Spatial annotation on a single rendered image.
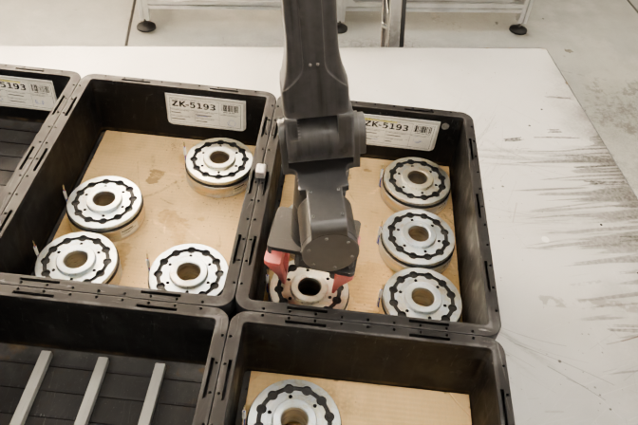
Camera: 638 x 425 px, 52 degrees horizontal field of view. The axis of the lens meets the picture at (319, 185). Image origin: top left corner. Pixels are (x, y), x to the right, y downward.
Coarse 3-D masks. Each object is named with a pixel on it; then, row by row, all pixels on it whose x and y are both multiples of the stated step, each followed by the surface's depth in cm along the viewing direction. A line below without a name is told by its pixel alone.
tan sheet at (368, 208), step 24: (360, 168) 104; (384, 168) 105; (288, 192) 99; (360, 192) 101; (360, 216) 97; (384, 216) 97; (360, 264) 91; (384, 264) 91; (456, 264) 92; (360, 288) 88
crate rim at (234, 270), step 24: (72, 96) 96; (240, 96) 100; (264, 96) 100; (264, 120) 96; (48, 144) 89; (264, 144) 92; (24, 192) 82; (240, 216) 82; (0, 240) 77; (240, 240) 79; (240, 264) 77; (48, 288) 72; (72, 288) 73; (96, 288) 73; (120, 288) 73; (144, 288) 73
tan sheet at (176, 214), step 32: (96, 160) 101; (128, 160) 102; (160, 160) 102; (160, 192) 98; (192, 192) 98; (64, 224) 92; (160, 224) 93; (192, 224) 94; (224, 224) 94; (128, 256) 89; (224, 256) 90
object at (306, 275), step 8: (304, 272) 84; (312, 272) 84; (296, 280) 83; (304, 280) 84; (312, 280) 84; (320, 280) 84; (296, 288) 82; (296, 296) 82; (304, 296) 82; (312, 296) 82; (320, 296) 82; (312, 304) 81
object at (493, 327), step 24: (264, 192) 87; (480, 192) 88; (264, 216) 83; (480, 216) 85; (480, 240) 82; (480, 264) 79; (240, 288) 74; (264, 312) 72; (288, 312) 72; (312, 312) 72; (336, 312) 73; (360, 312) 73
